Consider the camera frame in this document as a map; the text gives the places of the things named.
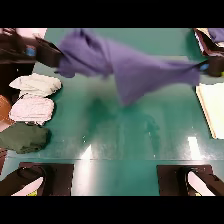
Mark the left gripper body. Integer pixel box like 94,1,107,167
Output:
35,37,65,69

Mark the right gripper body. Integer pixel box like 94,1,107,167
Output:
199,55,224,78

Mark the purple shirt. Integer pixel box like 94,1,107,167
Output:
54,28,202,107

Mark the purple garment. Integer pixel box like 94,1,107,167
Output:
208,28,224,44

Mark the white garment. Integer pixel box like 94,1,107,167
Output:
8,73,63,99

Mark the cream garment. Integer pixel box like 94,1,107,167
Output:
194,82,224,140

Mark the pale pink garment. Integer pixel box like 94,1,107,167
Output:
8,94,56,127

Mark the brown garment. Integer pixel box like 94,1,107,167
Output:
0,94,13,123

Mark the dark green garment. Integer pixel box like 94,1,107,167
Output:
0,121,52,155

